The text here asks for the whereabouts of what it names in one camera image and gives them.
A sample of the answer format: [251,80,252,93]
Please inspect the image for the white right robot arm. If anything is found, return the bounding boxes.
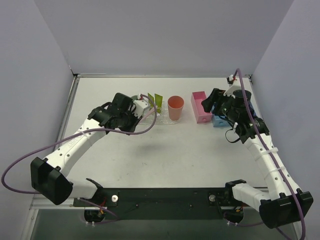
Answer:
[201,88,314,229]

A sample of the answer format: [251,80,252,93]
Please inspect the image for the pink organizer box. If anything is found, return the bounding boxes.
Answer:
[190,91,212,124]

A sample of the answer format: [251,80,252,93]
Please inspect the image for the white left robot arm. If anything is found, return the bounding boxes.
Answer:
[30,93,149,205]

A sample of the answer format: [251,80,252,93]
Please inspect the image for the yellow toothpaste tube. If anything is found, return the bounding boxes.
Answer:
[154,93,163,114]
[147,93,156,108]

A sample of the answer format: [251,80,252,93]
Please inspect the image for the orange plastic cup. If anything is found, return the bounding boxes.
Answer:
[167,95,185,121]

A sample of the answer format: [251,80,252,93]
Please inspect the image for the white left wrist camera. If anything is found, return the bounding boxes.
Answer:
[133,95,150,118]

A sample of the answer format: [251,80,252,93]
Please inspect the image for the light blue organizer box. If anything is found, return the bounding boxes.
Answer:
[211,103,230,128]

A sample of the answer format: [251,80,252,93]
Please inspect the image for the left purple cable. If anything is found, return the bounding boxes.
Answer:
[1,94,159,225]

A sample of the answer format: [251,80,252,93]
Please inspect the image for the purple cable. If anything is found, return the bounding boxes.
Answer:
[1,94,159,225]
[223,68,307,240]

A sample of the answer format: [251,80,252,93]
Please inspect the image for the large clear textured tray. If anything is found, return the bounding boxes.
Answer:
[138,101,182,125]

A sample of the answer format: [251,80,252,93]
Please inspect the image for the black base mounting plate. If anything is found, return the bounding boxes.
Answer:
[73,187,246,222]

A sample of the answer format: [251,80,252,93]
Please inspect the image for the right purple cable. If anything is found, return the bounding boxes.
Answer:
[223,68,307,240]

